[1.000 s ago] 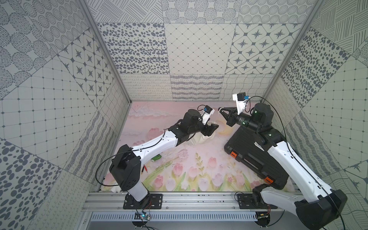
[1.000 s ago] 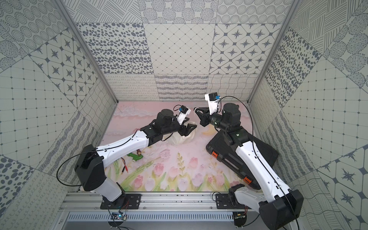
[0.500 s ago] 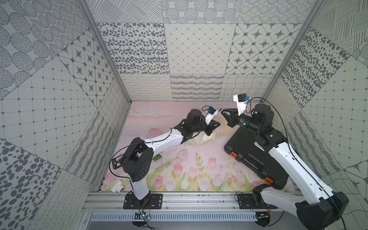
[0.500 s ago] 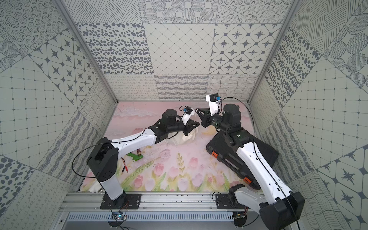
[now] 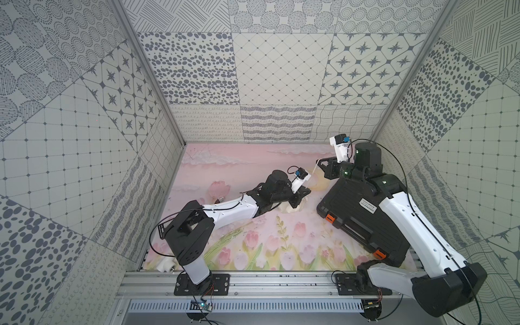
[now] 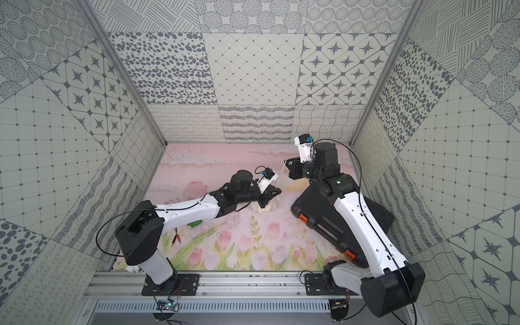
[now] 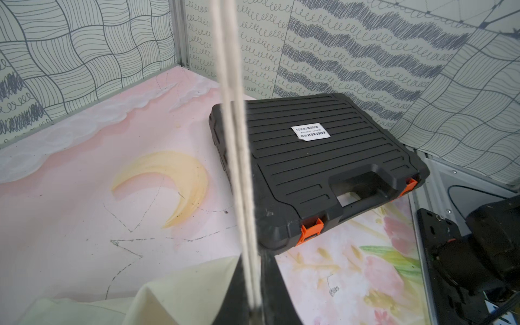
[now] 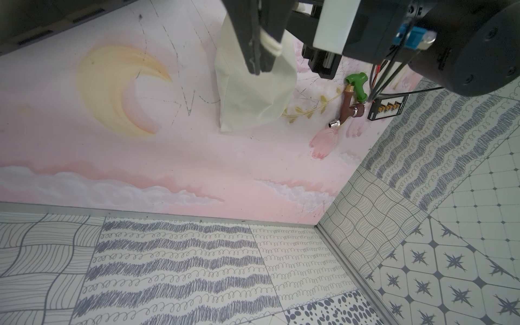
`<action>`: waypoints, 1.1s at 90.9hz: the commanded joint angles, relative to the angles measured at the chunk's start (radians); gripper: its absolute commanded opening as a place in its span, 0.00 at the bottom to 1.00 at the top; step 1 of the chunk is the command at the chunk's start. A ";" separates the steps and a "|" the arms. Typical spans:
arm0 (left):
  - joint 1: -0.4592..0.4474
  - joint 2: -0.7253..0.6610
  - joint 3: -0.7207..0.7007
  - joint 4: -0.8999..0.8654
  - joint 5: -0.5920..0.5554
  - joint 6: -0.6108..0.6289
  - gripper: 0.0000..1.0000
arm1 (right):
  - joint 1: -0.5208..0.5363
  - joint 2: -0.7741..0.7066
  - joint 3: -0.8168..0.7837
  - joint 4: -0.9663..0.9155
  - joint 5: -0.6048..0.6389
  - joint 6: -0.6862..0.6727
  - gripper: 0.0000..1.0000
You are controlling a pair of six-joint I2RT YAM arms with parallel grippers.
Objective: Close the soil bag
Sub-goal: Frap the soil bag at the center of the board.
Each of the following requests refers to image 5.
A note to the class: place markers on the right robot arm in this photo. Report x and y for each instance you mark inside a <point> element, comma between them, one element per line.
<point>409,256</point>

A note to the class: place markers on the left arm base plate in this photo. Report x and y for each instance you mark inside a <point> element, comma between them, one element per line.
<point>215,285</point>

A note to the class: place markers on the white pipe elbow fitting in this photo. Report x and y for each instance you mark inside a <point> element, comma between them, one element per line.
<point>167,265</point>

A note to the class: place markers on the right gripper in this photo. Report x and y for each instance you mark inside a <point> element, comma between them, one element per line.
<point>330,169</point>

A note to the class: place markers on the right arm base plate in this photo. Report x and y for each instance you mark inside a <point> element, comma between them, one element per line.
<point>358,284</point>

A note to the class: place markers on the small circuit board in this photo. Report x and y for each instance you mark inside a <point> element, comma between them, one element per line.
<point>202,306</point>

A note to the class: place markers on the black plastic tool case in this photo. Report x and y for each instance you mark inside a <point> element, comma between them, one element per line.
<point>353,207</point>

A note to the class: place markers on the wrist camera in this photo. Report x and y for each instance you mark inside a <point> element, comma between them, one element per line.
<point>301,176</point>
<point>342,147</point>

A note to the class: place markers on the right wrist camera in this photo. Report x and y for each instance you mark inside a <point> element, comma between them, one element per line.
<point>342,147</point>

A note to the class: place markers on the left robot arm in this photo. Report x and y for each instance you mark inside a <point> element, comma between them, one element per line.
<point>188,231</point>

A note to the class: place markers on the cream cloth soil bag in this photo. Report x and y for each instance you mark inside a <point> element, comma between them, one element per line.
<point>285,207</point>

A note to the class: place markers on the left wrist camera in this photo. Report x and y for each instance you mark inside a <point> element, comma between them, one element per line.
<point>301,176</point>

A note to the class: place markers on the aluminium rail frame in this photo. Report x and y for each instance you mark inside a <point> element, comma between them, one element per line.
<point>245,285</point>

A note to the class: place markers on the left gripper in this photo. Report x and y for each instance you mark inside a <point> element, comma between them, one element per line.
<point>297,193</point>

